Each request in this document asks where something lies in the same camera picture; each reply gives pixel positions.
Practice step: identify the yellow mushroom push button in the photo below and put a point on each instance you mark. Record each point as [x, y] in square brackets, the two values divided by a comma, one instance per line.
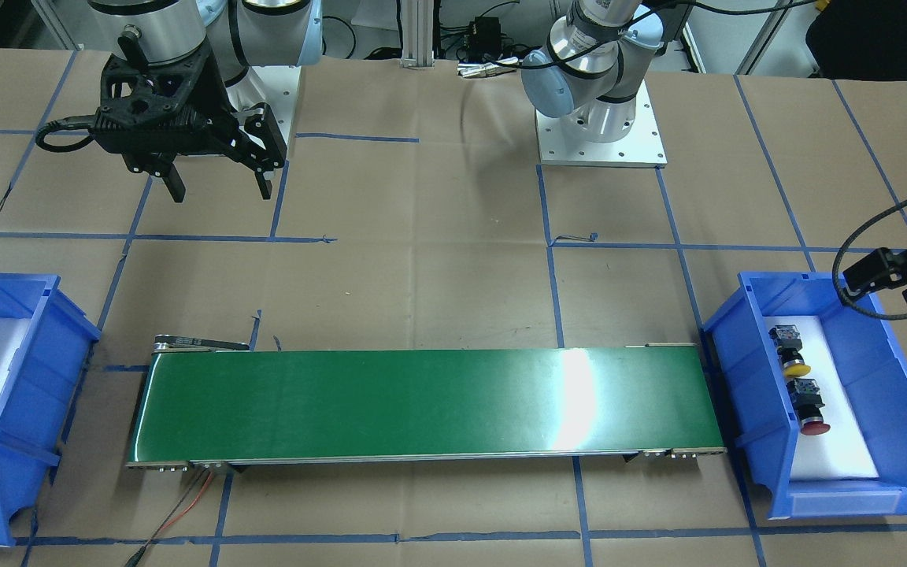
[788, 344]

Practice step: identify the blue destination bin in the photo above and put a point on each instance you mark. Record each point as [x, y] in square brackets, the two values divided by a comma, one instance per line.
[38, 392]

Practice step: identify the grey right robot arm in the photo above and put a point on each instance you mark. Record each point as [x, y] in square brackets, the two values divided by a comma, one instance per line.
[241, 34]

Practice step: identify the aluminium frame post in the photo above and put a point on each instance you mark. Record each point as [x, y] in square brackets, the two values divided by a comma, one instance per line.
[418, 28]

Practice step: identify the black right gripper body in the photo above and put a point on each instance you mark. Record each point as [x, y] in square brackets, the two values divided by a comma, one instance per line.
[216, 93]

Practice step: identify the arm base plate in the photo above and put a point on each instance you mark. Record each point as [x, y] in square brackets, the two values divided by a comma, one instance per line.
[624, 135]
[279, 87]

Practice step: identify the green conveyor belt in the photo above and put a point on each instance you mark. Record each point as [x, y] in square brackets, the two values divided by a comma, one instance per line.
[230, 408]

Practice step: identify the red mushroom push button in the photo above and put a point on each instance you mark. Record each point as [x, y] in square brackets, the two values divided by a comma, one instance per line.
[805, 397]

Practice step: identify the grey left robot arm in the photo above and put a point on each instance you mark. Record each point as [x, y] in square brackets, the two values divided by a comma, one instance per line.
[586, 84]

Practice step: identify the blue source bin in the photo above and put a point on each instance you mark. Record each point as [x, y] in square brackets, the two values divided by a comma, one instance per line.
[873, 371]

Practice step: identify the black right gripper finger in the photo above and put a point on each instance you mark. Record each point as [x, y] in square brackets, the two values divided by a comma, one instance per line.
[258, 143]
[162, 166]

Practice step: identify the white foam pad source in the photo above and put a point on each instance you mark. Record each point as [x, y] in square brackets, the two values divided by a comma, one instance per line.
[841, 453]

